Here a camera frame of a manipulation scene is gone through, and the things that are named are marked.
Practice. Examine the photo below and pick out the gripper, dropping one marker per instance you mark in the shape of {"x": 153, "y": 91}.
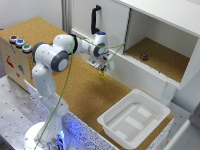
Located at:
{"x": 100, "y": 61}

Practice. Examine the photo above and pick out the yellow block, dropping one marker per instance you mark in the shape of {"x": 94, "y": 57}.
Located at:
{"x": 101, "y": 73}

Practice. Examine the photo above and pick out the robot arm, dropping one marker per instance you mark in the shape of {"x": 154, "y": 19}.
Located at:
{"x": 46, "y": 76}

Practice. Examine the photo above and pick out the purple block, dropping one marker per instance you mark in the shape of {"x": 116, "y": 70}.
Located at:
{"x": 144, "y": 56}

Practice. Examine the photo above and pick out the white cabinet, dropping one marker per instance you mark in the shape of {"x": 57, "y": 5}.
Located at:
{"x": 156, "y": 13}

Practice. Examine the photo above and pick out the white sliding door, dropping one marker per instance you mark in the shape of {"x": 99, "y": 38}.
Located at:
{"x": 111, "y": 20}

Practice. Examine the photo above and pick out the white plastic box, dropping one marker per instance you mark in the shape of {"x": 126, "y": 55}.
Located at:
{"x": 133, "y": 121}

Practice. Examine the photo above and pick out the green button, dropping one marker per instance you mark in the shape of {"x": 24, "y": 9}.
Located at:
{"x": 26, "y": 47}

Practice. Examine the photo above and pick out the blue button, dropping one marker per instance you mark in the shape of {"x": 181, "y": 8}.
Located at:
{"x": 20, "y": 42}

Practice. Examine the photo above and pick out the wooden drawer box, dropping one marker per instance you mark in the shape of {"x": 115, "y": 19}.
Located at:
{"x": 16, "y": 71}

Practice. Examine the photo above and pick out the red button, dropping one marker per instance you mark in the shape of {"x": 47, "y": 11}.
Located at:
{"x": 13, "y": 38}

